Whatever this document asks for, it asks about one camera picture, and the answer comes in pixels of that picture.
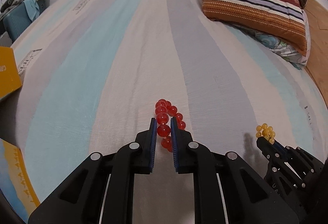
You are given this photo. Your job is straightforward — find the striped red orange pillow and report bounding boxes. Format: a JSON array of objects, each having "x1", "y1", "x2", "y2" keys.
[{"x1": 202, "y1": 0, "x2": 308, "y2": 56}]

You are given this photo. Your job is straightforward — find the teal suitcase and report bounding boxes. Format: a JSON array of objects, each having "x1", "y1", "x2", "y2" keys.
[{"x1": 2, "y1": 0, "x2": 47, "y2": 42}]

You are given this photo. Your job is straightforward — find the floral light pillow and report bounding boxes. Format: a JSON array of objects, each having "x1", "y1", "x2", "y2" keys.
[{"x1": 234, "y1": 10, "x2": 311, "y2": 70}]

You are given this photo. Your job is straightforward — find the yellow cardboard box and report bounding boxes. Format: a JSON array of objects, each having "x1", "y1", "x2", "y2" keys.
[{"x1": 0, "y1": 46, "x2": 22, "y2": 100}]

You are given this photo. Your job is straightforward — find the yellow bead ring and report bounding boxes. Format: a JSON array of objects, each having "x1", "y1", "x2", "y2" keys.
[{"x1": 255, "y1": 122, "x2": 276, "y2": 145}]

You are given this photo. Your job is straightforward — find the striped pastel bed sheet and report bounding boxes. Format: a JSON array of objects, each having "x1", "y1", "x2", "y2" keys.
[{"x1": 1, "y1": 0, "x2": 327, "y2": 223}]

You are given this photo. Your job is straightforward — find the wooden headboard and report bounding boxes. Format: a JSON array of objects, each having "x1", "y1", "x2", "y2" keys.
[{"x1": 305, "y1": 0, "x2": 328, "y2": 105}]

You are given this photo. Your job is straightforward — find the red bead bracelet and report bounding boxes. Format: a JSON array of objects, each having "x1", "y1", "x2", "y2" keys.
[{"x1": 154, "y1": 98, "x2": 187, "y2": 152}]

